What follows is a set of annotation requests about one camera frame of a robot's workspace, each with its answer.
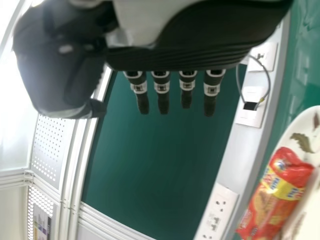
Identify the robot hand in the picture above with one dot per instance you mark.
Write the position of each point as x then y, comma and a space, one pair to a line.
190, 37

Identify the plate with brown leaf pattern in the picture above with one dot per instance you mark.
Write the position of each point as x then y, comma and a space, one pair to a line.
297, 125

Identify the red biscuit packet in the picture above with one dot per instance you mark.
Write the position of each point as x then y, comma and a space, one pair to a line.
280, 190

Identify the white socket strip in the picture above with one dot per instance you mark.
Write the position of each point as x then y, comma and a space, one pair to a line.
220, 207

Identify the white perforated panel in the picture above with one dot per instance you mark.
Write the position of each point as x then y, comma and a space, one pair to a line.
50, 145

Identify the perforated panel with poster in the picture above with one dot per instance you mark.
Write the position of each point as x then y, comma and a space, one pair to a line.
40, 215

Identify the white wall port plate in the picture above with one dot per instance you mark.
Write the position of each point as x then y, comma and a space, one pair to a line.
252, 92
270, 57

